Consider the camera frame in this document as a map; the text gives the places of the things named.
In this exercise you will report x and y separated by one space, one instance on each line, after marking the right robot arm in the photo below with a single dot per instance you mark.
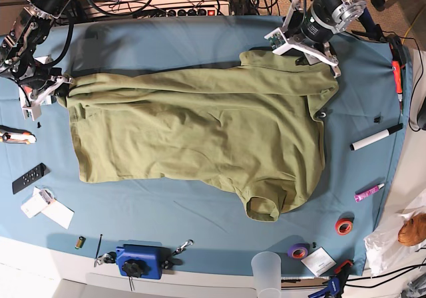
31 28

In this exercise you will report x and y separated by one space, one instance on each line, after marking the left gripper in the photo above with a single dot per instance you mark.
312 54

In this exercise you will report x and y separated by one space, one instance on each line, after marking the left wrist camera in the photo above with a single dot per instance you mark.
278 41

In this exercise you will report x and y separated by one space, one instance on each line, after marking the brown bread item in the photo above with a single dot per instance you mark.
413 231

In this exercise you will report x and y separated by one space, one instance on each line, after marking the black zip tie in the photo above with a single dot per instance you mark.
98 249

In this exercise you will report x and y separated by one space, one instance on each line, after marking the purple tape roll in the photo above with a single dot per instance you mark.
298 251

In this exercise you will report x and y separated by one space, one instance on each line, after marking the white plastic bag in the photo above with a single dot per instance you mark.
383 250

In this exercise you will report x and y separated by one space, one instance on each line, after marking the white paper card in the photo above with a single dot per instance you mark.
318 262

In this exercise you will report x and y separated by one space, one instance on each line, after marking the small black clip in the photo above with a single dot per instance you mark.
378 119

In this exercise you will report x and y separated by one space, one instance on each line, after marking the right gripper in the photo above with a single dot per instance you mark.
36 89

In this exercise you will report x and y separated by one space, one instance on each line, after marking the olive green t-shirt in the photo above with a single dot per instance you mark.
252 130

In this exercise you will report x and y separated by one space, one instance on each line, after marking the orange white utility knife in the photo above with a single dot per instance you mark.
16 136

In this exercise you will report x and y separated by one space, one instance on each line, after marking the clear plastic cup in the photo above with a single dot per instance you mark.
266 269

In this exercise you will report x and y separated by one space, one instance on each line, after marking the blue black clamp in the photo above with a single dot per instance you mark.
372 31

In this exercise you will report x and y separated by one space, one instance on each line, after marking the blue table cloth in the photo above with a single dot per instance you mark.
168 212

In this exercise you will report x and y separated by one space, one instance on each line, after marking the red tape roll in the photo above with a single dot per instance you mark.
344 226

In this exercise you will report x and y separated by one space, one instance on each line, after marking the blue bar clamp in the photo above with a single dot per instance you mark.
334 286

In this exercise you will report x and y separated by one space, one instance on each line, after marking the pink glue tube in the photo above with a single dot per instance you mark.
363 195

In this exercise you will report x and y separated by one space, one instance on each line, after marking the blue clamp block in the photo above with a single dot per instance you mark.
139 261

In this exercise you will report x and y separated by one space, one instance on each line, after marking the small green battery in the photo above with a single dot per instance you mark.
80 242

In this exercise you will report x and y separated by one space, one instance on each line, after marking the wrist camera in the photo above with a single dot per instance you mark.
278 41
31 112

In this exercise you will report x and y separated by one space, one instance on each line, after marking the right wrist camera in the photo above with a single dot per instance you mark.
31 112

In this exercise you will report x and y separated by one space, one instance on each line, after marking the silver carabiner clip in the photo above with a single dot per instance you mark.
183 247

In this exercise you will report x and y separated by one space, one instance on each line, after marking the orange black screwdriver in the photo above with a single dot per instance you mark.
399 60

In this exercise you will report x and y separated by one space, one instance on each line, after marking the white black marker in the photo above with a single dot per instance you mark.
375 137

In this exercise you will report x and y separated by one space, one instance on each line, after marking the white card stack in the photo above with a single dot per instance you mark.
40 199

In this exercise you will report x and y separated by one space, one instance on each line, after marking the white paper sheet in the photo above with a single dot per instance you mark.
59 213

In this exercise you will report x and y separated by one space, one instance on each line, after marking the black remote control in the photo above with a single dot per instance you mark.
29 177

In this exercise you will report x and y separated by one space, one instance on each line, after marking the white power strip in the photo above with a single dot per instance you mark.
162 8

